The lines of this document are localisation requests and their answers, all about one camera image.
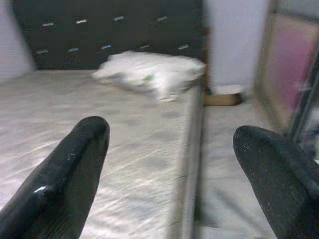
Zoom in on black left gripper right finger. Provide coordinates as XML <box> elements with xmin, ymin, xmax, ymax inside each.
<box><xmin>233</xmin><ymin>124</ymin><xmax>319</xmax><ymax>239</ymax></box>

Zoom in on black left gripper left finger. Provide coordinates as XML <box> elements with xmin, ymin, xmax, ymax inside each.
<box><xmin>0</xmin><ymin>116</ymin><xmax>111</xmax><ymax>239</ymax></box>

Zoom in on cream white pillow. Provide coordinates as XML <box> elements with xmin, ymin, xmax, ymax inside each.
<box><xmin>91</xmin><ymin>50</ymin><xmax>207</xmax><ymax>102</ymax></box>

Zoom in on quilted white grey mattress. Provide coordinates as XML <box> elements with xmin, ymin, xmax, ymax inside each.
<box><xmin>0</xmin><ymin>69</ymin><xmax>207</xmax><ymax>239</ymax></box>

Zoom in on brown cardboard box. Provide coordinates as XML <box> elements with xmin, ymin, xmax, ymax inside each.
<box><xmin>203</xmin><ymin>84</ymin><xmax>246</xmax><ymax>107</ymax></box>

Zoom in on pink panel framed door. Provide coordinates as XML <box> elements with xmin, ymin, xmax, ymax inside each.
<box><xmin>254</xmin><ymin>0</ymin><xmax>319</xmax><ymax>160</ymax></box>

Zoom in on black tufted studded headboard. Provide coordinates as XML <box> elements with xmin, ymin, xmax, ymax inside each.
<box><xmin>12</xmin><ymin>0</ymin><xmax>209</xmax><ymax>72</ymax></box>

